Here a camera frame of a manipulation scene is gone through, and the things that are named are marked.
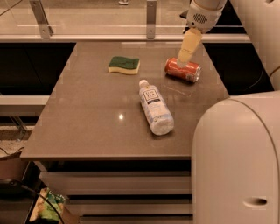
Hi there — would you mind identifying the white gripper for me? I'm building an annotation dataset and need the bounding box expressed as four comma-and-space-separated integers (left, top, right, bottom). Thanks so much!
177, 0, 227, 67

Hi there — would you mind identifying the grey drawer cabinet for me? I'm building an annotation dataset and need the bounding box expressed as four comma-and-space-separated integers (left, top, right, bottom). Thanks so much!
22, 42, 228, 224

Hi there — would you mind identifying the green and yellow sponge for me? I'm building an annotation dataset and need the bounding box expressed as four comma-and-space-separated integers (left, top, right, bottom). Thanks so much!
108, 56, 140, 74

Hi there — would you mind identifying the red coke can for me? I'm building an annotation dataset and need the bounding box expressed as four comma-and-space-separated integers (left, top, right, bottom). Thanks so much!
164, 58, 201, 83

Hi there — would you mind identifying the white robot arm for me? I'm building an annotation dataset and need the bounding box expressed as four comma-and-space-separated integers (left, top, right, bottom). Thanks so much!
186, 0, 280, 224

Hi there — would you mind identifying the glass railing with metal posts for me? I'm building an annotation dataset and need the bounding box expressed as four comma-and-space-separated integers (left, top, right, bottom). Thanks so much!
0, 0, 252, 43

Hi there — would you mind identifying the black cable on floor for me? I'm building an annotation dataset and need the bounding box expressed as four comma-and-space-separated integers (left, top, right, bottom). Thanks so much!
0, 178, 66, 224

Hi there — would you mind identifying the clear plastic water bottle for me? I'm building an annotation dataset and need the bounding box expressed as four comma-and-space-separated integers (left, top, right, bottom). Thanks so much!
139, 80, 174, 136

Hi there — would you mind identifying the green snack bag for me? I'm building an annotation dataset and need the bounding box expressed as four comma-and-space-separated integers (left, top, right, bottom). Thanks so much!
29, 187, 66, 224

